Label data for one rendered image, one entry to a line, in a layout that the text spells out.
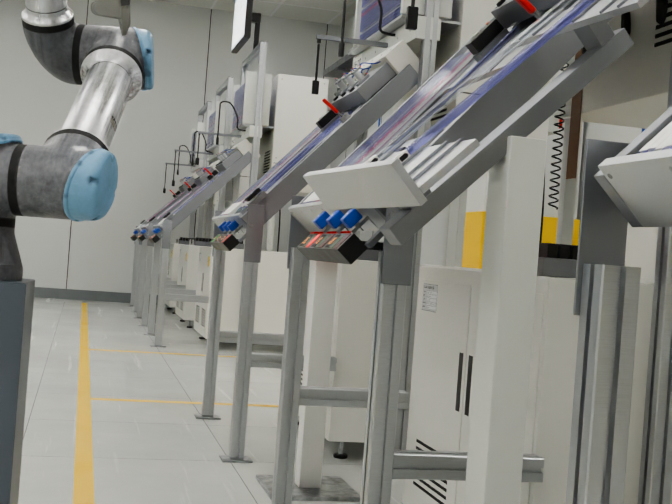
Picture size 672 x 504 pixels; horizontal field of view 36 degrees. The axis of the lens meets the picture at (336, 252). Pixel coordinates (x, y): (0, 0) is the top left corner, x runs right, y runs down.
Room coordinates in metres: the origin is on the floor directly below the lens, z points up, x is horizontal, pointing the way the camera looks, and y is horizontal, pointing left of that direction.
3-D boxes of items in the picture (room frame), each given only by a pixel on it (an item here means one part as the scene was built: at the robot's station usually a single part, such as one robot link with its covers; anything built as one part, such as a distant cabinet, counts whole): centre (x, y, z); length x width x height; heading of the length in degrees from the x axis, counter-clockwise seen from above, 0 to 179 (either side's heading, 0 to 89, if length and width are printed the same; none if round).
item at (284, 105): (6.73, 0.53, 0.95); 1.36 x 0.82 x 1.90; 104
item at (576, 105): (2.42, -0.53, 1.02); 0.06 x 0.01 x 0.35; 14
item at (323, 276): (2.76, 0.03, 0.39); 0.24 x 0.24 x 0.78; 14
